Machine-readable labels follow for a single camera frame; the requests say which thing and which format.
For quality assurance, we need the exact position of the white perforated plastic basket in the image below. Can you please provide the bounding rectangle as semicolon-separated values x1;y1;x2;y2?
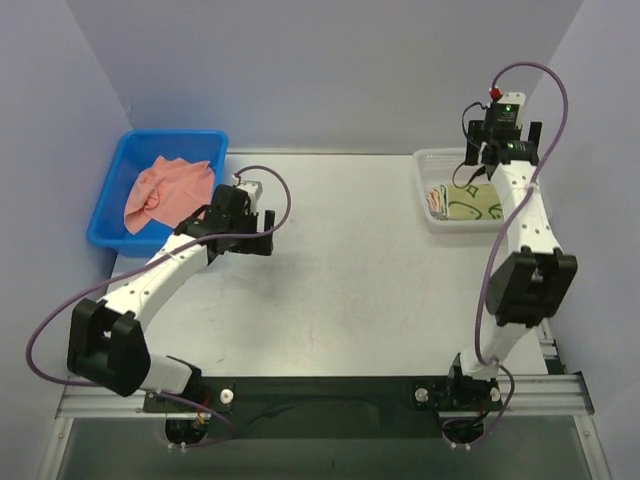
412;148;502;234

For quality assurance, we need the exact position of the pink towel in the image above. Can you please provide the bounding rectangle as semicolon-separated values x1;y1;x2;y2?
123;156;216;235

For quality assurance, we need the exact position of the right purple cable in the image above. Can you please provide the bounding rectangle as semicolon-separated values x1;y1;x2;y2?
442;60;571;444

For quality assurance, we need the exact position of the yellow patterned towel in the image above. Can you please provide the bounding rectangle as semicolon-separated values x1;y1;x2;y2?
433;184;448;219

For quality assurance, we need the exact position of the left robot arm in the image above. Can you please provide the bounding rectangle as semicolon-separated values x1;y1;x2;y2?
67;181;275;398

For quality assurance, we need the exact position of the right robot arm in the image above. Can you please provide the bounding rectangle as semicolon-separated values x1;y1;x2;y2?
447;120;578;406

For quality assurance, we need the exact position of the cream green patterned towel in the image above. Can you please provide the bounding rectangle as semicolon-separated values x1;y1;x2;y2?
444;184;503;221

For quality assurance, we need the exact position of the blue plastic bin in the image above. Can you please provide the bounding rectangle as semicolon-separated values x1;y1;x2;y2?
87;129;228;258

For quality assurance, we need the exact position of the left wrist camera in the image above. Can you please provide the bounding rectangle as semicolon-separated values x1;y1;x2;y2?
233;174;263;206

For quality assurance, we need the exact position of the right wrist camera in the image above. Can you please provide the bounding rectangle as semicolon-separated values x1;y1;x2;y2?
487;87;526;131

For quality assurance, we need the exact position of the orange lion print towel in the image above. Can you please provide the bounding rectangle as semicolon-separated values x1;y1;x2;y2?
425;185;446;220

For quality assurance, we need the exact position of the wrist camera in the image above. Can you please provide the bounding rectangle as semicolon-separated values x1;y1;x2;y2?
487;87;526;131
233;174;263;206

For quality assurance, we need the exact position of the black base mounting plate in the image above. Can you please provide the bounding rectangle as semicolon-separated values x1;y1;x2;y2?
144;375;496;441

